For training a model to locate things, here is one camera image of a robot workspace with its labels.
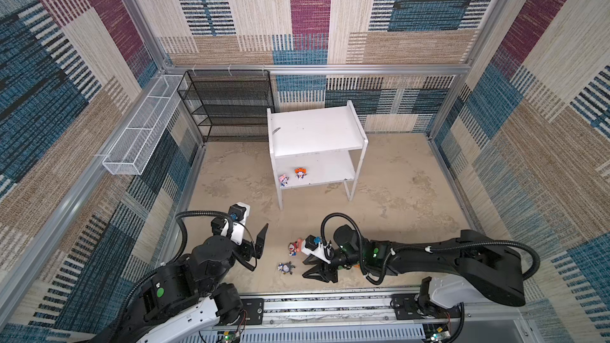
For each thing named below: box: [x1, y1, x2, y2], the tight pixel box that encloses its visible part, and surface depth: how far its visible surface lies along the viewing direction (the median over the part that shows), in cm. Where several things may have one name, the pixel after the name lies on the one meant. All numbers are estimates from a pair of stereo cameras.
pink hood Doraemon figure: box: [277, 173, 290, 188], surface depth 83 cm
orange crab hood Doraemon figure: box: [294, 167, 308, 180], surface depth 86 cm
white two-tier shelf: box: [266, 100, 369, 211], surface depth 80 cm
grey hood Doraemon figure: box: [277, 260, 296, 275], surface depth 82 cm
